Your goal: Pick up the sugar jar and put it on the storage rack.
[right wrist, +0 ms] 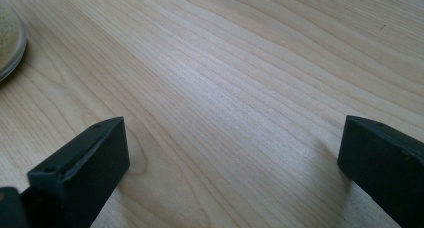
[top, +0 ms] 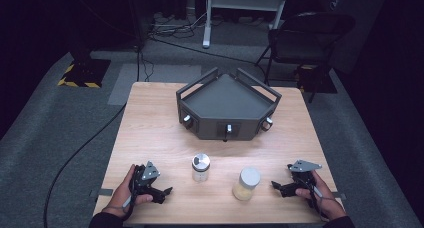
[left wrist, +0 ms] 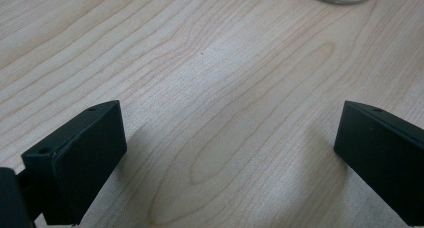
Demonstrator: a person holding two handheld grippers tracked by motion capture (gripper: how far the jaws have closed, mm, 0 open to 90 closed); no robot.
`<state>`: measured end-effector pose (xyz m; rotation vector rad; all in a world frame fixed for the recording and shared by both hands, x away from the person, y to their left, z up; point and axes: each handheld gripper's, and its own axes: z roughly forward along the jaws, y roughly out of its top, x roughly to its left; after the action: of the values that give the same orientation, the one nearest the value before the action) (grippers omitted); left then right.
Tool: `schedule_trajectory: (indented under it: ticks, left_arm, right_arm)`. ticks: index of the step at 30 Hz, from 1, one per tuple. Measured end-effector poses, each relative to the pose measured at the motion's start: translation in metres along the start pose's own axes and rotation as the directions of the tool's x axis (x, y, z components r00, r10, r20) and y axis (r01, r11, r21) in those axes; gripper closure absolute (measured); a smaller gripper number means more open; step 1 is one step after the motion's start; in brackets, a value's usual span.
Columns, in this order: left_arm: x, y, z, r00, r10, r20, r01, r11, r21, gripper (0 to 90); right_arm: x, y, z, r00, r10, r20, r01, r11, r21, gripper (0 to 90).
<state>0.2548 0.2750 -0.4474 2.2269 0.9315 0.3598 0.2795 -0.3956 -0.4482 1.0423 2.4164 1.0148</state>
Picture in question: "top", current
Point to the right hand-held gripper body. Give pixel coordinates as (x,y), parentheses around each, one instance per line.
(303,178)

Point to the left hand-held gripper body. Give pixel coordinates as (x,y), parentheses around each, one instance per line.
(145,181)

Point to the glass jar with white lid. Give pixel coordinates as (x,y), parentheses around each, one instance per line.
(248,181)

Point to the glass jar with silver lid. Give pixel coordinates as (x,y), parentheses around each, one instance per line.
(201,166)

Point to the person's left hand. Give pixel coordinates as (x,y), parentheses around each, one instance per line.
(120,198)

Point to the person's right hand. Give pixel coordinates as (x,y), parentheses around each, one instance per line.
(328,204)

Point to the grey tape strip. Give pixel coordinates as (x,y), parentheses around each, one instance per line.
(339,195)
(103,192)

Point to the black yellow striped base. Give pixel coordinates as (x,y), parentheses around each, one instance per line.
(85,71)
(316,78)

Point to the grey floor mat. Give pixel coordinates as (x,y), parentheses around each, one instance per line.
(160,74)

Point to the black folding chair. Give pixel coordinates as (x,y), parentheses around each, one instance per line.
(306,38)

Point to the white metal stand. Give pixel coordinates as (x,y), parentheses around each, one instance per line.
(245,1)

